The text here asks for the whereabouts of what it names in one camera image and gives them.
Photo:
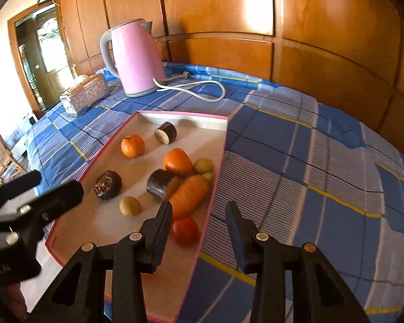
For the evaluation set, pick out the blue checked tablecloth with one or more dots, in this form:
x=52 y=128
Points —
x=306 y=191

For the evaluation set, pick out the silver embossed tissue box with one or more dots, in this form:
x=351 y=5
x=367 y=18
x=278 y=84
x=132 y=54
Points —
x=87 y=94

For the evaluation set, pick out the person's left hand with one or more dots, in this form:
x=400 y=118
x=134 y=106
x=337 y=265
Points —
x=3 y=304

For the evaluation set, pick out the dark cup behind orange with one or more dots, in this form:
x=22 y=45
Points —
x=166 y=132

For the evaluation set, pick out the yellow green small fruit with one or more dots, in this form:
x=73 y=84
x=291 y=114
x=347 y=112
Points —
x=203 y=165

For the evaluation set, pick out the orange tangerine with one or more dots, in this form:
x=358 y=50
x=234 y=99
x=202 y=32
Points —
x=132 y=146

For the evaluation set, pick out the wooden framed glass door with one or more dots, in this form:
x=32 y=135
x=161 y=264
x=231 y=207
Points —
x=43 y=57

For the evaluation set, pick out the white tissue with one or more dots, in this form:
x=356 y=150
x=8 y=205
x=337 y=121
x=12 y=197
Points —
x=80 y=78

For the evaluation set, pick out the pink electric kettle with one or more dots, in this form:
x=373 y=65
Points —
x=138 y=60

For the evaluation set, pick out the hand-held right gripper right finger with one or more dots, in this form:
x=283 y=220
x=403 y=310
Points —
x=237 y=242

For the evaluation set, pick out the small yellow-green ball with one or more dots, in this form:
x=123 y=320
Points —
x=130 y=206

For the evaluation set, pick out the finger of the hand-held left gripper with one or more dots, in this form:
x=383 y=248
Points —
x=54 y=200
x=16 y=185

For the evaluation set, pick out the brown oval fruit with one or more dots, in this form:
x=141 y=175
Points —
x=172 y=185

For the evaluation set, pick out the red tomato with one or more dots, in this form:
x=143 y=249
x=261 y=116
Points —
x=185 y=231

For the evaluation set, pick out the rattan chair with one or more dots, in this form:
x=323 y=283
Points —
x=0 y=158

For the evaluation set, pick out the smooth orange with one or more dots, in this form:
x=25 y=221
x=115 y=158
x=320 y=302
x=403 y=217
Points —
x=177 y=161

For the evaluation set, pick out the pink rimmed cardboard tray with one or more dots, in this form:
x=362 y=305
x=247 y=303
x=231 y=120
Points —
x=97 y=228

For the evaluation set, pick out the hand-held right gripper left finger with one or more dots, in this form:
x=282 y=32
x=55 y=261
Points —
x=160 y=239

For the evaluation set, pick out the orange carrot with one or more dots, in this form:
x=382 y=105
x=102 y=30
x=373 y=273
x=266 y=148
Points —
x=188 y=197

